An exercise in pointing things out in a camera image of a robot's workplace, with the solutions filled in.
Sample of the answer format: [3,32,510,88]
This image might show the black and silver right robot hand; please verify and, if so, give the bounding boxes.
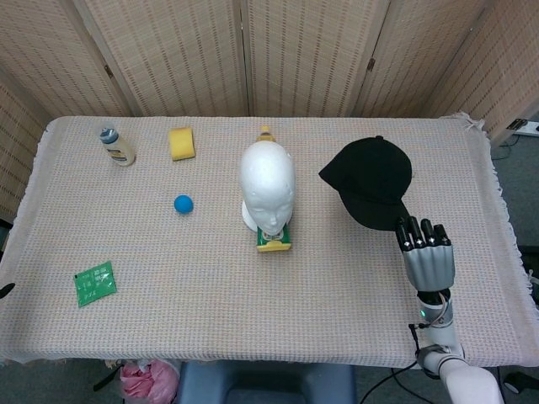
[395,216,456,294]

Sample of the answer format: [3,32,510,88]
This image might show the black baseball cap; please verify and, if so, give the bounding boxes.
[318,135,414,231]

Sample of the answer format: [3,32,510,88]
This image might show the small plastic bottle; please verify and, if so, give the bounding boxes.
[99,125,137,167]

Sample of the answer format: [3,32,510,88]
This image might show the white foam mannequin head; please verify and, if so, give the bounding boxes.
[237,141,296,235]

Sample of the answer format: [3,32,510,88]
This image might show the green sachet packet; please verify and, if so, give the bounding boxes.
[73,260,118,309]

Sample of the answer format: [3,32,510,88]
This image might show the green and yellow carton box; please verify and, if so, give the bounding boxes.
[255,225,292,254]

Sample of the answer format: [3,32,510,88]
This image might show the white power strip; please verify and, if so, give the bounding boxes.
[507,119,539,136]

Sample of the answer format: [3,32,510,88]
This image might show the pink plastic bag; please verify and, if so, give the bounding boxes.
[120,359,180,404]

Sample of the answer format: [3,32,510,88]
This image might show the beige woven tablecloth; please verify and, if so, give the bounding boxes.
[0,111,539,371]

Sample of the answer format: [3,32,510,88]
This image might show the blue ball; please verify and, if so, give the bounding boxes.
[173,194,195,215]

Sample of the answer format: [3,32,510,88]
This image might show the blue padded chair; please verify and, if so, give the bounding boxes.
[179,361,357,404]

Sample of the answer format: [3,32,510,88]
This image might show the yellow sponge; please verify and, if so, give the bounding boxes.
[168,127,197,162]

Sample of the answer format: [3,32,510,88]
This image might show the woven folding screen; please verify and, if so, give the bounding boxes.
[0,0,539,224]

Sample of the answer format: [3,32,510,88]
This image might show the black floor cable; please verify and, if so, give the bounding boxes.
[360,362,424,404]

